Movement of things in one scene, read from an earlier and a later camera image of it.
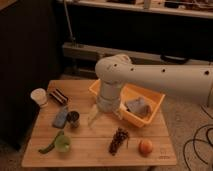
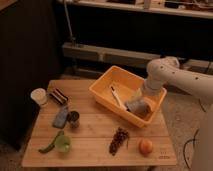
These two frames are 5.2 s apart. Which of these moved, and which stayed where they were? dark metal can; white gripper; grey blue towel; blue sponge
Moved: white gripper
Stayed: grey blue towel; blue sponge; dark metal can
